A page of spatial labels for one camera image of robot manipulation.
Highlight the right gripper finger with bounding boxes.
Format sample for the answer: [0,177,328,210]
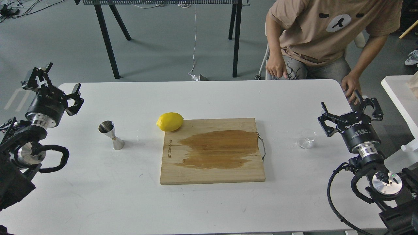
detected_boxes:
[354,90,384,121]
[317,102,343,137]

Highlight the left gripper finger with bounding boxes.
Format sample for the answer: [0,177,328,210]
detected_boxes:
[64,83,85,116]
[21,63,53,92]

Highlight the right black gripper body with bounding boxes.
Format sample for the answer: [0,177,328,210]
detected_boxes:
[336,111,382,153]

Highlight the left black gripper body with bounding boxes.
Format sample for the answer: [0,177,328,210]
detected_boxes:
[25,86,68,128]

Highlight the small clear glass cup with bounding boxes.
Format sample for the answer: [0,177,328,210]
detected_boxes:
[297,129,317,149]

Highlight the steel jigger measuring cup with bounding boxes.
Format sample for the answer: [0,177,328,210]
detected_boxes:
[98,120,124,150]

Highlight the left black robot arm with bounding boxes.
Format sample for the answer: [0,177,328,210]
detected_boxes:
[0,63,84,210]

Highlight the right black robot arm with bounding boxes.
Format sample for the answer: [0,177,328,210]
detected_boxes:
[318,90,418,235]

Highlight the person's left hand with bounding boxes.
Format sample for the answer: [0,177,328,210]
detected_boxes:
[340,73,361,105]

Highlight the person's right hand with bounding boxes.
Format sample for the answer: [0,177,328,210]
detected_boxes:
[265,55,288,79]

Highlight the white side table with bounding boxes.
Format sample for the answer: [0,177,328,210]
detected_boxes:
[381,75,418,173]

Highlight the white office chair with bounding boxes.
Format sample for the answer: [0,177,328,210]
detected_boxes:
[255,32,366,80]

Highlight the person in brown shirt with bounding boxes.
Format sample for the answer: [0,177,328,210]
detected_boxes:
[265,0,403,84]

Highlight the yellow lemon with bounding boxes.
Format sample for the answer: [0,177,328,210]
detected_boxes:
[156,113,184,132]

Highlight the wooden cutting board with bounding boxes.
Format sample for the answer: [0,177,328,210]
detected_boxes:
[160,117,266,185]

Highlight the black cables on floor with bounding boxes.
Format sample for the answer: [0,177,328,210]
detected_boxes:
[0,0,66,23]

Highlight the black metal table frame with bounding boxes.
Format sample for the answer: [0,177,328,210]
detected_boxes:
[74,0,250,79]

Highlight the white cable with plug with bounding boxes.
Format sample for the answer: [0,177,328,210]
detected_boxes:
[187,4,208,82]

